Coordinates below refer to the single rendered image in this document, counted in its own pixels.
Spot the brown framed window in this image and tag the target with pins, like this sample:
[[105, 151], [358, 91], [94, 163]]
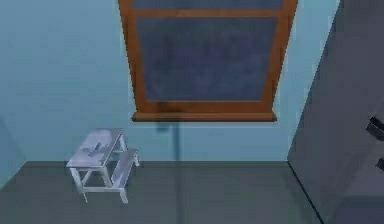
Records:
[[206, 108]]

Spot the white step stool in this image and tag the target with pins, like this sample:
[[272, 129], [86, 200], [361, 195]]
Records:
[[95, 150]]

